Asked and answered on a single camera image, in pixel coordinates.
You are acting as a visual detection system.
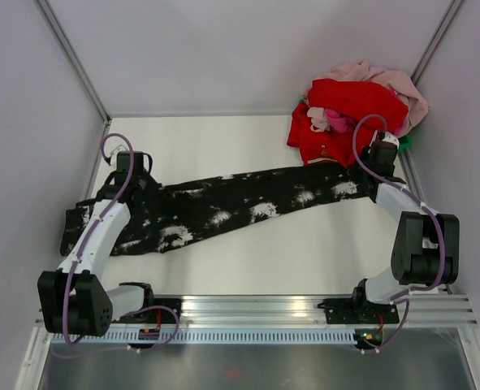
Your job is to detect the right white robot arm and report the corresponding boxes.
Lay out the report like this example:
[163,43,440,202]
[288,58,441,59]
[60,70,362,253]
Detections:
[349,141,460,322]

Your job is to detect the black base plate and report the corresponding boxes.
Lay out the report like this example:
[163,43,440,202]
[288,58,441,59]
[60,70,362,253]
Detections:
[317,298,400,325]
[113,296,183,325]

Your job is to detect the magenta pink trousers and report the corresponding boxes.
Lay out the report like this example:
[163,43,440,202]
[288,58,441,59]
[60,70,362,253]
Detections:
[324,109,356,134]

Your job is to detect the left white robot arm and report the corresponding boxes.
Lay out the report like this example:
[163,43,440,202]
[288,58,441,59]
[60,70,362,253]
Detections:
[37,151,157,342]

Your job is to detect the left aluminium frame post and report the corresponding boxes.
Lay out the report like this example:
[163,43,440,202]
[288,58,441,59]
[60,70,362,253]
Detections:
[33,0,111,125]

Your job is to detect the red trousers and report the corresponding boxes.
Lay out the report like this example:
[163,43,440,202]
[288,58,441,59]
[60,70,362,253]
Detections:
[287,78,409,167]

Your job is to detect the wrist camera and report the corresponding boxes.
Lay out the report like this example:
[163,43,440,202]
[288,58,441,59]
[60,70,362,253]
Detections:
[378,132,400,149]
[110,144,129,159]

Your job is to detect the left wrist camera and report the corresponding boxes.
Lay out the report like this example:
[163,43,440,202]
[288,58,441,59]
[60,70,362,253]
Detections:
[110,144,129,159]

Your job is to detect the purple cable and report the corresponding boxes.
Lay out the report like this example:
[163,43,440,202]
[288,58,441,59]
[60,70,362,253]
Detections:
[352,113,448,350]
[63,132,180,347]

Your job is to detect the light pink trousers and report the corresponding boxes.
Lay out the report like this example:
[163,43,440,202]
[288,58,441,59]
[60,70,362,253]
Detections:
[301,59,429,138]

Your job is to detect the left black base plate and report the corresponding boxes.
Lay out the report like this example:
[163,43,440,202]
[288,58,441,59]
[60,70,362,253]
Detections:
[113,296,183,325]

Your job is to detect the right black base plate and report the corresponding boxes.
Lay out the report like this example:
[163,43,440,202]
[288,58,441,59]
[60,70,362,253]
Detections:
[317,298,400,325]

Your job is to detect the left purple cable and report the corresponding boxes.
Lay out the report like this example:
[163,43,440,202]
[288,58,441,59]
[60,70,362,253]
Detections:
[63,132,180,347]

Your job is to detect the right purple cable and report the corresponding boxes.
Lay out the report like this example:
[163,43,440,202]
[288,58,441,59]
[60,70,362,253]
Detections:
[352,113,448,350]

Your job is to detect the aluminium mounting rail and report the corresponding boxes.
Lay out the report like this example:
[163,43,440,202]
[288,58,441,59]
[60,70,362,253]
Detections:
[34,294,478,327]

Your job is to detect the aluminium frame post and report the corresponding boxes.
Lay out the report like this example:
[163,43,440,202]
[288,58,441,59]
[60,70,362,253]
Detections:
[411,0,466,85]
[33,0,111,125]

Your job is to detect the black white-splattered trousers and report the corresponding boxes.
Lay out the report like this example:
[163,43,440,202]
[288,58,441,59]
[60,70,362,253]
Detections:
[58,164,377,258]

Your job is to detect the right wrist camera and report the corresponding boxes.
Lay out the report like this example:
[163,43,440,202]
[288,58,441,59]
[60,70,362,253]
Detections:
[378,132,400,149]

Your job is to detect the right aluminium frame post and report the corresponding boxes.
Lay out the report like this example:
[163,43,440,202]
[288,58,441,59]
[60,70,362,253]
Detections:
[411,0,466,85]

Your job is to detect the white slotted cable duct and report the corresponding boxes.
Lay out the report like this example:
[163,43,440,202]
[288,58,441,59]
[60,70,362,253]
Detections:
[50,327,357,345]

